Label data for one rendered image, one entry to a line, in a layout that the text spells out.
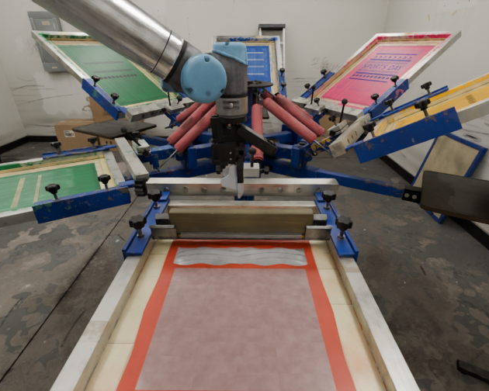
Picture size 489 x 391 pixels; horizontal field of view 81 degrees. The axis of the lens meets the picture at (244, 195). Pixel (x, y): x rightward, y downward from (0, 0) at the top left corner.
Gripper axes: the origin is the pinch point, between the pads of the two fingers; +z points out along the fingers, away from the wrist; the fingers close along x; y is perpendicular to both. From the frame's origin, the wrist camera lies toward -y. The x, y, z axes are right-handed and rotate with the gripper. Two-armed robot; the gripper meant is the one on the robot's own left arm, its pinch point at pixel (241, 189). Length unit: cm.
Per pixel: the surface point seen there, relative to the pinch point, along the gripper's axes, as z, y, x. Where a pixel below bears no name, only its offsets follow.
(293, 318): 17.0, -11.3, 27.7
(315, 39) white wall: -43, -102, -413
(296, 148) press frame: 9, -25, -61
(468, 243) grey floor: 115, -188, -127
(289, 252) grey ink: 16.7, -13.3, 6.1
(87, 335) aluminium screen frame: 13.2, 28.5, 34.7
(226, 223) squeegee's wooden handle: 10.0, 4.6, 1.6
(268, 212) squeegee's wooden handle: 6.7, -7.2, 1.3
